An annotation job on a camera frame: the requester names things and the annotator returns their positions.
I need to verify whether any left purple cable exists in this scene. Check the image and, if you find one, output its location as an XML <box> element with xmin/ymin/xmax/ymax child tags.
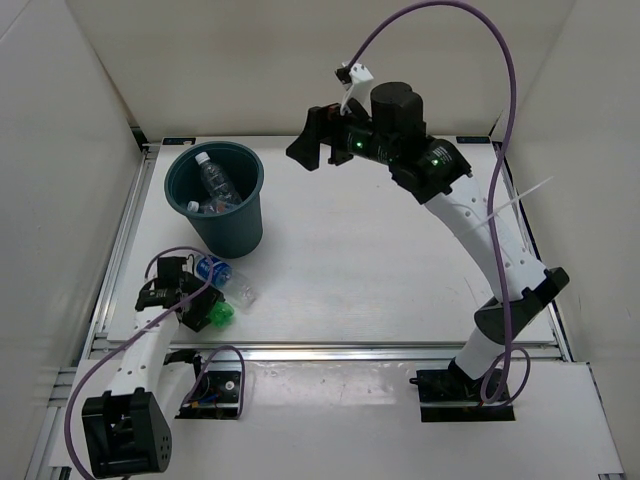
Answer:
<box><xmin>66</xmin><ymin>244</ymin><xmax>215</xmax><ymax>476</ymax></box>

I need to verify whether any clear unlabelled plastic bottle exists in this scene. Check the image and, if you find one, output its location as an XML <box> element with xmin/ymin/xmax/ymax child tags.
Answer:
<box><xmin>195</xmin><ymin>152</ymin><xmax>242</xmax><ymax>206</ymax></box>

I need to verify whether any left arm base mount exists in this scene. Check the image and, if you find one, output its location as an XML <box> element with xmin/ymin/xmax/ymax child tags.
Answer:
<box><xmin>176</xmin><ymin>367</ymin><xmax>245</xmax><ymax>420</ymax></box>

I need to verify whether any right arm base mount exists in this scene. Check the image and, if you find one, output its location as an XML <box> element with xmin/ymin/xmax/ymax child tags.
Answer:
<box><xmin>409</xmin><ymin>369</ymin><xmax>515</xmax><ymax>423</ymax></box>

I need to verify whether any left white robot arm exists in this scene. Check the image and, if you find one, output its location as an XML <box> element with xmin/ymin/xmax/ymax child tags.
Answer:
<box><xmin>82</xmin><ymin>257</ymin><xmax>223</xmax><ymax>479</ymax></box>

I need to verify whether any dark green plastic bin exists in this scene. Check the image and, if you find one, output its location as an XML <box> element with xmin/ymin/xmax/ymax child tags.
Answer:
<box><xmin>164</xmin><ymin>141</ymin><xmax>264</xmax><ymax>259</ymax></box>

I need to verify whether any green soda bottle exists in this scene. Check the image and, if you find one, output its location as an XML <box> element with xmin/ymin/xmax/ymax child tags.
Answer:
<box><xmin>207</xmin><ymin>301</ymin><xmax>235</xmax><ymax>328</ymax></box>

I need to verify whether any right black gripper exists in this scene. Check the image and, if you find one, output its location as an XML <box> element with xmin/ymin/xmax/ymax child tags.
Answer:
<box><xmin>287</xmin><ymin>95</ymin><xmax>399</xmax><ymax>172</ymax></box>

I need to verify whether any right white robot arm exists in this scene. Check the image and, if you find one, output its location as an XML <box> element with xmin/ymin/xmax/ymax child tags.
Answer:
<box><xmin>286</xmin><ymin>82</ymin><xmax>569</xmax><ymax>400</ymax></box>

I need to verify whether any clear labelled square bottle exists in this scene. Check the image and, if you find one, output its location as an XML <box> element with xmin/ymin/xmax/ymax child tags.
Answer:
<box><xmin>187</xmin><ymin>199</ymin><xmax>237</xmax><ymax>215</ymax></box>

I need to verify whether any blue label water bottle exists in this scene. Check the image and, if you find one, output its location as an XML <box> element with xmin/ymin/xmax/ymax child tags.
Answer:
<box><xmin>193</xmin><ymin>255</ymin><xmax>257</xmax><ymax>311</ymax></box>

